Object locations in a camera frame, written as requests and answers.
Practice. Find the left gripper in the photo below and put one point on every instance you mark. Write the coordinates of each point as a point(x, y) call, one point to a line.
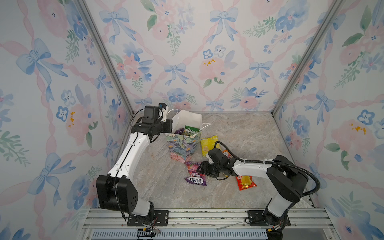
point(168, 124)

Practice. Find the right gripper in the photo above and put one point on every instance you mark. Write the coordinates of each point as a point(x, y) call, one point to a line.
point(204, 168)

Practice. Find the yellow snack packet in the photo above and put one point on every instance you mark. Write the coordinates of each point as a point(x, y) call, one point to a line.
point(208, 144)

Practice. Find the purple Fox's berries bag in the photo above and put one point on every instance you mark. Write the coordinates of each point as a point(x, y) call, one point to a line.
point(195, 177)
point(179, 131)

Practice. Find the red small snack packet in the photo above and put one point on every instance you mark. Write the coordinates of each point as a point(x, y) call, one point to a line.
point(245, 182)

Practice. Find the floral paper gift bag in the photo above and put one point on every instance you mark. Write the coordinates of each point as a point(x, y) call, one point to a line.
point(181, 147)

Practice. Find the orange Fox's fruits bag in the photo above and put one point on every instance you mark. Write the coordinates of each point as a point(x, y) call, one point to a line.
point(227, 154)

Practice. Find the green Fox's lemon bag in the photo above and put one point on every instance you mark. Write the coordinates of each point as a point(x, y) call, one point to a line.
point(190, 131)

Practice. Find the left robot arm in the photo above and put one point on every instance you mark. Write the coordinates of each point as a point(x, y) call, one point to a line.
point(116, 190)

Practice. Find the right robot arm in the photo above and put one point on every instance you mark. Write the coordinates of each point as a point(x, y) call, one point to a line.
point(298, 177)

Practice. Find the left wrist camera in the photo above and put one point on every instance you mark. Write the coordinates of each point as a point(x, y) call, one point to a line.
point(163, 109)

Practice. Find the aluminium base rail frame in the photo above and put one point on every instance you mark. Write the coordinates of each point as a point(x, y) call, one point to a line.
point(209, 224)

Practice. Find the left corner aluminium post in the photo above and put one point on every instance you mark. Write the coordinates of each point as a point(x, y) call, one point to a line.
point(95, 34)

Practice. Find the corner aluminium post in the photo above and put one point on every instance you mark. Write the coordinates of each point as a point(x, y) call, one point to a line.
point(328, 19)
point(95, 34)

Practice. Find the right corner aluminium post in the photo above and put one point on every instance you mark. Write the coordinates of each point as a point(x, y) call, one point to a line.
point(328, 19)

